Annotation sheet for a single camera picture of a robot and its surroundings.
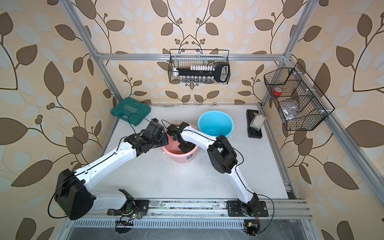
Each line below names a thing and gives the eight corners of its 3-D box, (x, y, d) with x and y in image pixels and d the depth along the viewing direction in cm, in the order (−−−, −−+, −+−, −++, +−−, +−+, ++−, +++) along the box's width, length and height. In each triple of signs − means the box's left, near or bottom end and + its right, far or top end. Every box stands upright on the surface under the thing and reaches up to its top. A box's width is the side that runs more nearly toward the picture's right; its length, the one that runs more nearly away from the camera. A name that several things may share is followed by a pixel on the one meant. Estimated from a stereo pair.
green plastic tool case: (109, 114, 116) (107, 110, 113) (127, 99, 127) (125, 95, 123) (136, 127, 108) (134, 123, 105) (152, 110, 119) (151, 106, 115)
